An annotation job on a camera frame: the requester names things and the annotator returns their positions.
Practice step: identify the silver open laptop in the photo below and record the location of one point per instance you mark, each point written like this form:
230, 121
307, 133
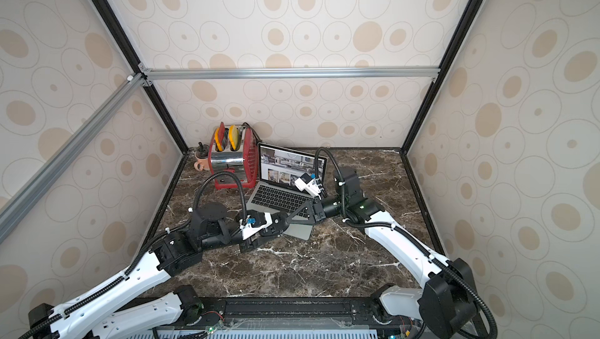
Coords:
275, 191

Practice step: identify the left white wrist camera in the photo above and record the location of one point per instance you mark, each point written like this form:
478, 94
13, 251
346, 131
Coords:
254, 223

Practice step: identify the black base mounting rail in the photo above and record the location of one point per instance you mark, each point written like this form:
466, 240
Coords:
286, 313

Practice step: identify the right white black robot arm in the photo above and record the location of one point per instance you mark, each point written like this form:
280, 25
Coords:
448, 299

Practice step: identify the right black frame post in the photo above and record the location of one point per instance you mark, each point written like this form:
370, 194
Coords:
459, 35

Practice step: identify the diagonal silver aluminium bar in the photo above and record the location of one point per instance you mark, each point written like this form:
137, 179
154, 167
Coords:
30, 194

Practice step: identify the red chrome toaster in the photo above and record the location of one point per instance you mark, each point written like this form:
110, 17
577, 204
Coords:
244, 163

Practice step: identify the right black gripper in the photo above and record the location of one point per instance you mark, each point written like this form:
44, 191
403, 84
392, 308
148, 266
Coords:
319, 210

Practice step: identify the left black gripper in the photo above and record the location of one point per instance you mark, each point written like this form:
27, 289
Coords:
251, 244

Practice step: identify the black frame post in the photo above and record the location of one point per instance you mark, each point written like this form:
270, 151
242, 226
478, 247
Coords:
459, 35
130, 54

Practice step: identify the red toy toast slice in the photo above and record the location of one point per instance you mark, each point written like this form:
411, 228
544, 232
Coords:
220, 138

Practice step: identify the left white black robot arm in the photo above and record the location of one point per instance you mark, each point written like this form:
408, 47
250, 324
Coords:
101, 312

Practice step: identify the yellow toy toast slice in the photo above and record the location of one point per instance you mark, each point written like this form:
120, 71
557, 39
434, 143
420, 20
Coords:
235, 138

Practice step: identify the horizontal silver aluminium bar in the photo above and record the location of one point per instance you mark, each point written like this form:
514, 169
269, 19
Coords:
290, 73

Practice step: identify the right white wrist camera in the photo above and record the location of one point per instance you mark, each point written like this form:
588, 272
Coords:
310, 184

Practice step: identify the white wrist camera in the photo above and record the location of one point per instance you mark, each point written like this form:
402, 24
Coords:
254, 223
310, 184

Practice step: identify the left black frame post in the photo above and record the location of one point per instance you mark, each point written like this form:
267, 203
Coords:
130, 54

